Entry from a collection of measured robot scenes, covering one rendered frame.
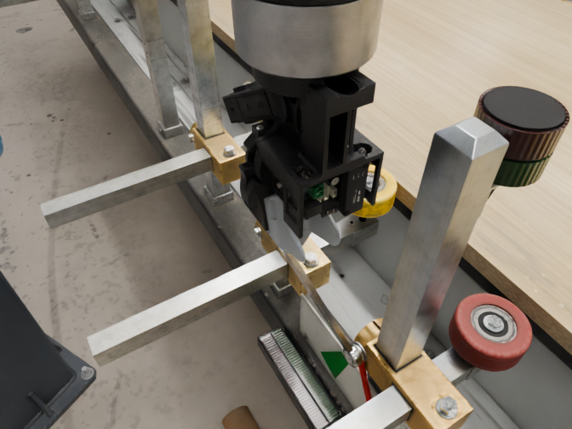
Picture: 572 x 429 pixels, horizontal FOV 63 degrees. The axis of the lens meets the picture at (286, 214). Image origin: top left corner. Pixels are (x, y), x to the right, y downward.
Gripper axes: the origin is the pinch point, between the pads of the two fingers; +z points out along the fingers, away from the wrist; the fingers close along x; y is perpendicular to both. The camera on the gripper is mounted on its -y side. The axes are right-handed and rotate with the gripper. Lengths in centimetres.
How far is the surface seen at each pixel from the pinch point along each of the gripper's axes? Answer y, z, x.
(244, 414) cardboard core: -23, 93, 0
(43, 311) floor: -91, 100, -41
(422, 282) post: 11.7, -1.9, 6.1
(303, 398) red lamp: 3.5, 30.2, 0.0
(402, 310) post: 10.6, 3.8, 6.1
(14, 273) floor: -113, 99, -47
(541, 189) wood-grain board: 2.6, 10.5, 40.0
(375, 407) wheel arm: 13.7, 14.5, 2.1
